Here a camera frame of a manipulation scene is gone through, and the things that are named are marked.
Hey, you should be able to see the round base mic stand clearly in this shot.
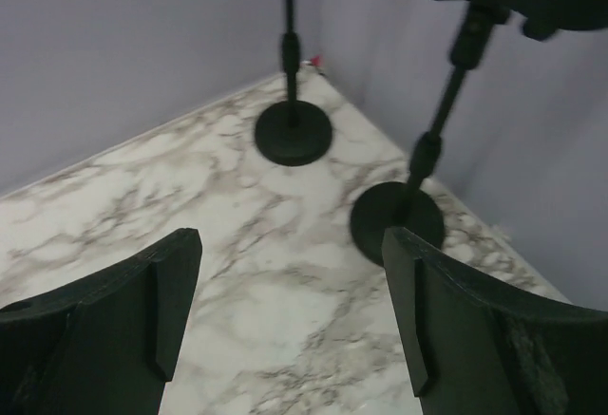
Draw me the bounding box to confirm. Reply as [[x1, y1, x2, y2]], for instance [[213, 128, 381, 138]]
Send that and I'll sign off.
[[349, 0, 608, 267], [254, 0, 333, 167]]

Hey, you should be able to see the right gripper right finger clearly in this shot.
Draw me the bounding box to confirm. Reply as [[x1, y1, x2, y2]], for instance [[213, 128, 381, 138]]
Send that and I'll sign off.
[[382, 227, 607, 415]]

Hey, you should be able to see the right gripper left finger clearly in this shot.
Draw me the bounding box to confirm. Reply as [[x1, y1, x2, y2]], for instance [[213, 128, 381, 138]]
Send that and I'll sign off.
[[1, 228, 202, 414]]

